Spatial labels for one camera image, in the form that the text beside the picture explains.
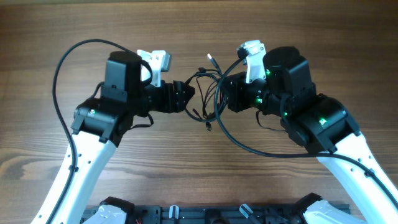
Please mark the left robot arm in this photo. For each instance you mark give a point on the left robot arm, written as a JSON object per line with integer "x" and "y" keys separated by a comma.
{"x": 100, "y": 123}

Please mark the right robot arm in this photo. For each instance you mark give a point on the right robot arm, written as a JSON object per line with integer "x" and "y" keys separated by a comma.
{"x": 279, "y": 82}

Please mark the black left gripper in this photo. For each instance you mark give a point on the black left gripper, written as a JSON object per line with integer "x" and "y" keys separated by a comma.
{"x": 173, "y": 97}

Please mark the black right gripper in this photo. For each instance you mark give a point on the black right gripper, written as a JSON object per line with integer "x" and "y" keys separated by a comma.
{"x": 232, "y": 94}

